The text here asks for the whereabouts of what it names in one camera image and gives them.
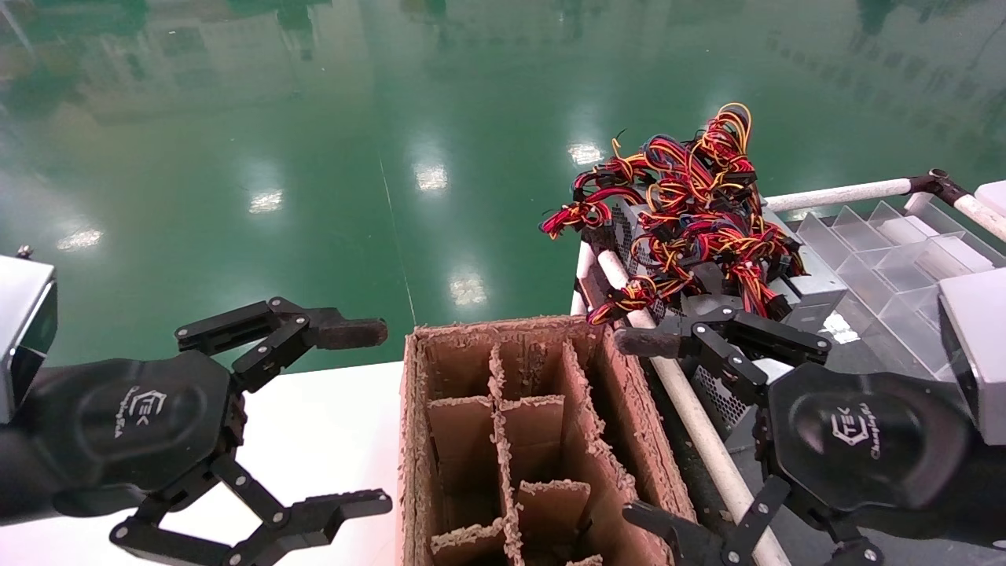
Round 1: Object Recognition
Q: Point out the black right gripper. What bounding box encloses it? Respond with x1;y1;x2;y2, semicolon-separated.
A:
622;368;975;566

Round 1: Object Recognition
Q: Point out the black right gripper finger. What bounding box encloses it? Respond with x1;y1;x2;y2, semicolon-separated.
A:
613;303;832;410

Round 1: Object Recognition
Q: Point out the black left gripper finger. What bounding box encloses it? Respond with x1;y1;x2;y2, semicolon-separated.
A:
174;296;389;394

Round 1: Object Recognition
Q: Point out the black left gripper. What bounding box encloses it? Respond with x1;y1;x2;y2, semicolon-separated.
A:
28;351;394;566

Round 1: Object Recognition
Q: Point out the grey power supply with wires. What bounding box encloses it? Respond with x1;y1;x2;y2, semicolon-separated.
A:
644;102;848;331
586;271;759;445

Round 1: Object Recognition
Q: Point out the worn cardboard box with dividers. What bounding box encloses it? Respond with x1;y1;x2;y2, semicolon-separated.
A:
397;314;700;566

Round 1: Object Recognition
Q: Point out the clear acrylic divider tray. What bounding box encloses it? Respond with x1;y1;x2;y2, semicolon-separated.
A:
786;200;1006;378

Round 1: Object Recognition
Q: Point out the colourful wire bundle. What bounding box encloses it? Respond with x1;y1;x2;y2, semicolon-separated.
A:
541;138;708;264

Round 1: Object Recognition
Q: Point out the white pipe rack frame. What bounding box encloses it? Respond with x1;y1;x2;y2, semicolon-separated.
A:
570;167;1006;566

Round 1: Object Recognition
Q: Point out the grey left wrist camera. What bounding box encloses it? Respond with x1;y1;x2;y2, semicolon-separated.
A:
0;245;58;425

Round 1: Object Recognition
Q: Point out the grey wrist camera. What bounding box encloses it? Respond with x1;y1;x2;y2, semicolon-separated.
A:
0;245;58;425
938;267;1006;447

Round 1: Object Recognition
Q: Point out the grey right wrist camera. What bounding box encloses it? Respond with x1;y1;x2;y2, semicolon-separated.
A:
938;267;1006;447

